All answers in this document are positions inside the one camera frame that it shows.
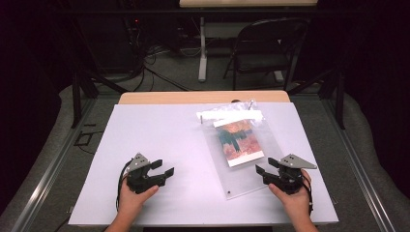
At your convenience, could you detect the clear acrylic photo frame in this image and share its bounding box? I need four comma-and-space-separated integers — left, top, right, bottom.
198, 114, 291, 201

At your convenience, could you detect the person's right hand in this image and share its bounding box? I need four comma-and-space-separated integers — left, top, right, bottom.
268, 169, 313, 218

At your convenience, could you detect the black folding chair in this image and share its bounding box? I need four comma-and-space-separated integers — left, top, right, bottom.
222, 16, 309, 92

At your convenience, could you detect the clear plastic bag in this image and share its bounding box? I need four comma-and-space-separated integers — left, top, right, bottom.
195, 100, 269, 131

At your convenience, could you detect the aluminium floor rail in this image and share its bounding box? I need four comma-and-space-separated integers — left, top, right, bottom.
321, 96, 398, 232
10, 96, 99, 232

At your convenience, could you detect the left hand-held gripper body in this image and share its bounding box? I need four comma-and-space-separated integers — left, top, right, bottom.
125, 153, 157, 195

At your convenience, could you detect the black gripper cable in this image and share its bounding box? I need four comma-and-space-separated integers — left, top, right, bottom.
302, 173, 314, 217
115, 159, 133, 212

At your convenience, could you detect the painting print card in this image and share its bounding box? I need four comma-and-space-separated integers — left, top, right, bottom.
213, 118, 266, 168

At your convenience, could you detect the dark computer tower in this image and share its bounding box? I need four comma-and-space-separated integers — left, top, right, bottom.
119, 15, 147, 71

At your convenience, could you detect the white table board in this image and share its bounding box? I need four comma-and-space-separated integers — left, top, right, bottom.
68, 101, 339, 226

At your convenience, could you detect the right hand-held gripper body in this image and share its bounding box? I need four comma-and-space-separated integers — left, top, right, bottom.
272, 154, 317, 195

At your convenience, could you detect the person's left hand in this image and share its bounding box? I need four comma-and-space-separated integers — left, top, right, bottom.
117, 186, 160, 218

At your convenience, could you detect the black metal stand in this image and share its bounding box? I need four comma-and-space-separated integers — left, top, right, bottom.
287, 66, 346, 131
71, 18, 130, 130

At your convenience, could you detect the light wooden background tabletop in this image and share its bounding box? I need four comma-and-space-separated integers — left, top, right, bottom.
178, 0, 319, 9

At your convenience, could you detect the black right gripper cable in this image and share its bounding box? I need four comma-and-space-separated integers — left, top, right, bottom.
302, 173, 314, 217

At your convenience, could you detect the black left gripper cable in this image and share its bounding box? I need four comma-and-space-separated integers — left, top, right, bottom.
115, 159, 133, 212

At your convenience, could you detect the wooden table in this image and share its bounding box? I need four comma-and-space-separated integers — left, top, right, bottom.
118, 90, 291, 105

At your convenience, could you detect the white table leg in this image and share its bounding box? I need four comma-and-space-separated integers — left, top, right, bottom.
197, 16, 209, 83

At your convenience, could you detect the bundle of floor cables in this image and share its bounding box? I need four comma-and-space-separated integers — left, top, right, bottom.
124, 18, 202, 93

